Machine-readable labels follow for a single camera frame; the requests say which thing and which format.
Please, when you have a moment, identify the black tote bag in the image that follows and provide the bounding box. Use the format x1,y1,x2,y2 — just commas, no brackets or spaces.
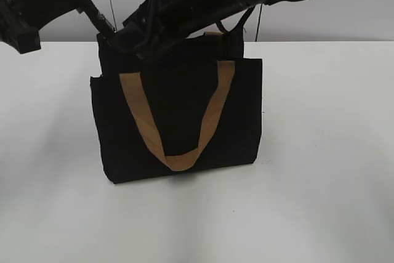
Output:
90,29,263,184

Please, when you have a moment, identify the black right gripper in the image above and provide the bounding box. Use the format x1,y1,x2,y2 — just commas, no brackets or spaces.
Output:
110,0,268,60

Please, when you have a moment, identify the tan front bag handle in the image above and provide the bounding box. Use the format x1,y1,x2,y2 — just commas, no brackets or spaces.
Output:
119,60,236,172

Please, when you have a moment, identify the black looped cable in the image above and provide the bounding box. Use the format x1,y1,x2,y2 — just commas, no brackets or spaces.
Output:
215,6,257,33

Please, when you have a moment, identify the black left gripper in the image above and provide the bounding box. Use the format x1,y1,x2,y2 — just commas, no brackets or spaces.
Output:
1,0,115,54

